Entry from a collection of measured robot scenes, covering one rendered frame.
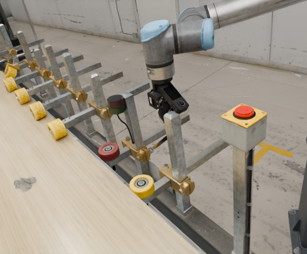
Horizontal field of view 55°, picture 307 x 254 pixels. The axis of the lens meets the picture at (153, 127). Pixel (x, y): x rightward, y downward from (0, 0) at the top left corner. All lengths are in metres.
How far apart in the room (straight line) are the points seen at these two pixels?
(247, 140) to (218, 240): 0.50
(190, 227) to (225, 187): 1.13
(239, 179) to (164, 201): 0.49
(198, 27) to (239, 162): 0.41
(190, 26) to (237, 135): 0.39
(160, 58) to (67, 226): 0.57
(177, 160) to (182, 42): 0.36
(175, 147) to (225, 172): 1.42
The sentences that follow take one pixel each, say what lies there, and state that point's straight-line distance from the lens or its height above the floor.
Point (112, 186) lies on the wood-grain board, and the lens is 1.01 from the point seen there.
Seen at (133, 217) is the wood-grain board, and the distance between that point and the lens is 0.90.
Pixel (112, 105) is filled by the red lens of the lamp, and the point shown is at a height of 1.10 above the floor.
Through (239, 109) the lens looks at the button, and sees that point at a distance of 0.67.
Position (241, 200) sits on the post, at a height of 0.97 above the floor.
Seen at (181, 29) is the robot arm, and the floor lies 1.33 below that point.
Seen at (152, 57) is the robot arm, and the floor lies 1.26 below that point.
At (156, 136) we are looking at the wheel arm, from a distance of 1.28.
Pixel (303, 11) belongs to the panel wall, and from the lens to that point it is 3.58.
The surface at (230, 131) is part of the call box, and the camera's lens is 0.67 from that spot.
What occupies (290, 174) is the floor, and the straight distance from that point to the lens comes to 2.35.
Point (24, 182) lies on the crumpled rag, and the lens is 1.15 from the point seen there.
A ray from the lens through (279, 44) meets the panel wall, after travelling 3.78.
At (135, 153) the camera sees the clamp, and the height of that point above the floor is 0.85.
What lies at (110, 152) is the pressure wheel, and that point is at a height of 0.91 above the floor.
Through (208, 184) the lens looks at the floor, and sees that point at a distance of 2.23.
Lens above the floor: 1.58
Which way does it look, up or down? 33 degrees down
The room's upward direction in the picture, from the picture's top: 10 degrees counter-clockwise
